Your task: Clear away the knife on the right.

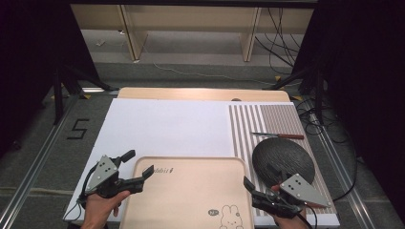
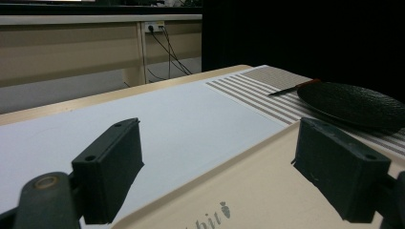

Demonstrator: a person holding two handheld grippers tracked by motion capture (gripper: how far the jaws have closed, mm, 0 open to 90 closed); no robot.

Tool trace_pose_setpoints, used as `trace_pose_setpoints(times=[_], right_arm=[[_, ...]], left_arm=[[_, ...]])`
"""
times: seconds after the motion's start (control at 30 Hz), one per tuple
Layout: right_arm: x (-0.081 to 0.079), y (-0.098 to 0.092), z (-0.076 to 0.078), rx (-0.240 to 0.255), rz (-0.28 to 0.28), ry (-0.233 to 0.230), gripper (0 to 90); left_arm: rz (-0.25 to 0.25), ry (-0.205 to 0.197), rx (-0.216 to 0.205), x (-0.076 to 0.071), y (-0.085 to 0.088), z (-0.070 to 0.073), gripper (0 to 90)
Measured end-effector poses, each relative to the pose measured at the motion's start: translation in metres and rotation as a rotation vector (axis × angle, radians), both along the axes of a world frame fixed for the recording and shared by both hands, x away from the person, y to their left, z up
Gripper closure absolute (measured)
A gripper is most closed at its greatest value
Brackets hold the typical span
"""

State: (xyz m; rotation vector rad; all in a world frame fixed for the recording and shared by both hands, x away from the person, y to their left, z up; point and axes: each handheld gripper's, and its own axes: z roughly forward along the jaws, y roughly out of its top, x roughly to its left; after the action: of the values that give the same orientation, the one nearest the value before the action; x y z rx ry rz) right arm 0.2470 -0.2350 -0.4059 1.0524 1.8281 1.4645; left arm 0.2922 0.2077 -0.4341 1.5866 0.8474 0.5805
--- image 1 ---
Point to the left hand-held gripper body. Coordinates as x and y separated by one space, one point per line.
102 173

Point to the black metal stand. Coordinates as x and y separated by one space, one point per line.
58 95
318 92

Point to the person's right hand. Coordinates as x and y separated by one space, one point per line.
293 223

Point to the white board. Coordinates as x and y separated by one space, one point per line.
165 127

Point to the light wooden shelf unit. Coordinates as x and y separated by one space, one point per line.
191 19

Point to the person's left hand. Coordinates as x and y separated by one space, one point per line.
98 211

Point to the metal floor rail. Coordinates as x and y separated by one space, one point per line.
38 165
347 187

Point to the beige tray with rabbit print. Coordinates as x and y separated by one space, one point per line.
191 197

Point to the striped placemat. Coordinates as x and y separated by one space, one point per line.
280 120

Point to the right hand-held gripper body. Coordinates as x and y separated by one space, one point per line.
299 191

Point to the black round plate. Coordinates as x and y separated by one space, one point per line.
286 156

